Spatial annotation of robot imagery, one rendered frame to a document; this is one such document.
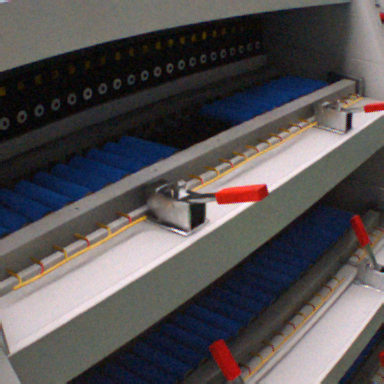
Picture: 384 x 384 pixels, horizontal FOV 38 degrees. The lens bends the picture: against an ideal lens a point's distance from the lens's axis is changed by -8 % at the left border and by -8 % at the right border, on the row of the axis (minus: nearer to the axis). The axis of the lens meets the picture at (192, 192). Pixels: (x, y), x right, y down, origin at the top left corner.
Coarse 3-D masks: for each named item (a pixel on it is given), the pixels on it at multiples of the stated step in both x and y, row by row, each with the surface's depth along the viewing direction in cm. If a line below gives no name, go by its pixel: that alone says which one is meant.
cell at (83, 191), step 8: (40, 176) 46; (48, 176) 46; (56, 176) 46; (40, 184) 46; (48, 184) 45; (56, 184) 45; (64, 184) 44; (72, 184) 44; (56, 192) 44; (64, 192) 44; (72, 192) 43; (80, 192) 43; (88, 192) 43
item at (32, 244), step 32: (320, 96) 65; (256, 128) 54; (288, 128) 59; (192, 160) 47; (224, 160) 50; (96, 192) 42; (128, 192) 42; (32, 224) 38; (64, 224) 38; (96, 224) 40; (128, 224) 40; (0, 256) 34; (32, 256) 36
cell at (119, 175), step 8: (72, 160) 49; (80, 160) 49; (88, 160) 49; (80, 168) 48; (88, 168) 48; (96, 168) 47; (104, 168) 47; (112, 168) 47; (104, 176) 47; (112, 176) 46; (120, 176) 46
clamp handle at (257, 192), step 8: (184, 184) 41; (256, 184) 38; (264, 184) 37; (176, 192) 41; (184, 192) 42; (216, 192) 40; (224, 192) 38; (232, 192) 38; (240, 192) 37; (248, 192) 37; (256, 192) 37; (264, 192) 37; (184, 200) 41; (192, 200) 40; (200, 200) 40; (208, 200) 39; (216, 200) 39; (224, 200) 38; (232, 200) 38; (240, 200) 38; (248, 200) 37; (256, 200) 37
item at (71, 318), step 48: (288, 48) 79; (144, 96) 61; (0, 144) 48; (288, 144) 57; (336, 144) 57; (288, 192) 50; (144, 240) 40; (192, 240) 40; (240, 240) 45; (48, 288) 35; (96, 288) 35; (144, 288) 37; (192, 288) 42; (0, 336) 28; (48, 336) 31; (96, 336) 34
